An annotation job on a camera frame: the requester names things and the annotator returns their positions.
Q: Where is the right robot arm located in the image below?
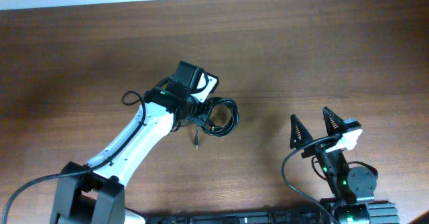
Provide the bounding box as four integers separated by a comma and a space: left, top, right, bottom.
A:
290, 107, 378, 205

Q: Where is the black usb cable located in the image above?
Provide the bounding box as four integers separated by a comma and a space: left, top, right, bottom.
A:
192, 96, 241, 150

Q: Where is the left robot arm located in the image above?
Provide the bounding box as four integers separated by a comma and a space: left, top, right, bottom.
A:
50, 61, 219, 224

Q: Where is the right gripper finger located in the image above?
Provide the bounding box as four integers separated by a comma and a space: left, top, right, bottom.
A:
290, 114, 313, 149
322, 107, 345, 136

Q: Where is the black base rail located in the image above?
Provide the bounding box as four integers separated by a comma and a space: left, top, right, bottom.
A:
143, 199, 400, 224

